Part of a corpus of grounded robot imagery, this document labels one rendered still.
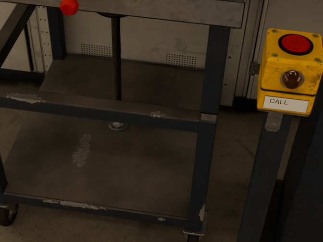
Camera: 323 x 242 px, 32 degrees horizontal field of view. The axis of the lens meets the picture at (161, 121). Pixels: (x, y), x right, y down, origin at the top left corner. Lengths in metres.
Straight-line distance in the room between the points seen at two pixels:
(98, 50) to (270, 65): 1.25
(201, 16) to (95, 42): 0.98
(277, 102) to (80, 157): 0.89
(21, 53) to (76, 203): 0.73
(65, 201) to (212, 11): 0.73
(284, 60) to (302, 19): 1.02
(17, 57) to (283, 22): 0.94
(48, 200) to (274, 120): 0.81
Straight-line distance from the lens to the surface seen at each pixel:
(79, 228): 1.69
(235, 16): 1.03
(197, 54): 1.92
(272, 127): 0.90
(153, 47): 1.93
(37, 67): 2.12
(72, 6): 1.02
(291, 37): 0.83
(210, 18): 1.03
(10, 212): 1.68
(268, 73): 0.81
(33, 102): 1.29
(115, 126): 1.70
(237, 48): 1.90
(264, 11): 1.80
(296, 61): 0.80
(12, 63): 2.12
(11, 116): 2.04
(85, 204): 1.52
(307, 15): 1.81
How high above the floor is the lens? 1.37
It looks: 44 degrees down
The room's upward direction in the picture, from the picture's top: 3 degrees clockwise
